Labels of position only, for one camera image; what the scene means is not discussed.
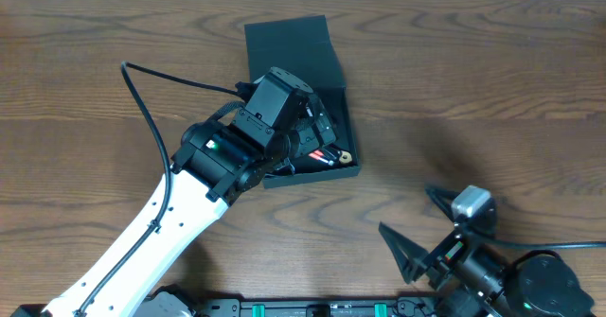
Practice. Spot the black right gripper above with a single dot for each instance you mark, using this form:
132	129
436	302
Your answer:
413	265

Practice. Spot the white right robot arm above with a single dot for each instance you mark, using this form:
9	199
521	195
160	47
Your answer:
538	284

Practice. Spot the black box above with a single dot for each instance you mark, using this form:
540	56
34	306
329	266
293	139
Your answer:
302	46

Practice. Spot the black handled claw hammer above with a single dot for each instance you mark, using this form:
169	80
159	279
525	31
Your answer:
325	157

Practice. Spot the black mounting rail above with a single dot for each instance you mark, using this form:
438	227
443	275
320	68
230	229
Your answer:
171	301

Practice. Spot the orange scraper wooden handle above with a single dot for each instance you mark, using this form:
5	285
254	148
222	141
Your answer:
344	157

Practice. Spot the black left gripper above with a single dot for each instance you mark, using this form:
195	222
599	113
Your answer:
320	131

